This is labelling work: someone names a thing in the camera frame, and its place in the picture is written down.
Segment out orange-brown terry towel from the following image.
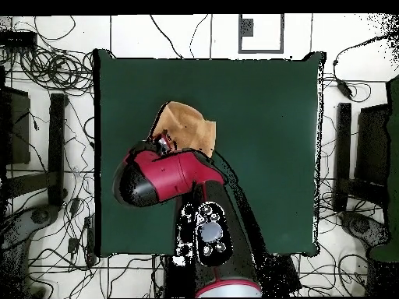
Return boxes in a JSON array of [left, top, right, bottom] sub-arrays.
[[148, 100, 217, 158]]

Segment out flat black box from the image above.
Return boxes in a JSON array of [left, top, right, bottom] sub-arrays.
[[0, 30, 38, 48]]

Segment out dark green table cloth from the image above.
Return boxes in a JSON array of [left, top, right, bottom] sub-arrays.
[[92, 48, 326, 259]]

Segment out black power strip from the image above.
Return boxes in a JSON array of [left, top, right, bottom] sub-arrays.
[[83, 214, 98, 266]]

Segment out black stand bar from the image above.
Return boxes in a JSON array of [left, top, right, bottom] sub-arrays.
[[333, 101, 353, 213], [47, 92, 69, 207]]

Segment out black power adapter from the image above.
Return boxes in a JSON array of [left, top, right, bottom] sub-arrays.
[[335, 77, 354, 98]]

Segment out black monitor box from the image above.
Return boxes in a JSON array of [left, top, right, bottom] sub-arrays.
[[354, 103, 393, 188], [0, 86, 31, 165]]

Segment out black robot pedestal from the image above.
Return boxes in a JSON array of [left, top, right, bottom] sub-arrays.
[[163, 254, 200, 298]]

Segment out tangled black cables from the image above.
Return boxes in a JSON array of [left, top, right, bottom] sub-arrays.
[[27, 195, 105, 298], [0, 43, 94, 97]]

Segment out grey square floor frame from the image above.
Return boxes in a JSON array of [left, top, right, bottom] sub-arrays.
[[238, 13, 285, 55]]

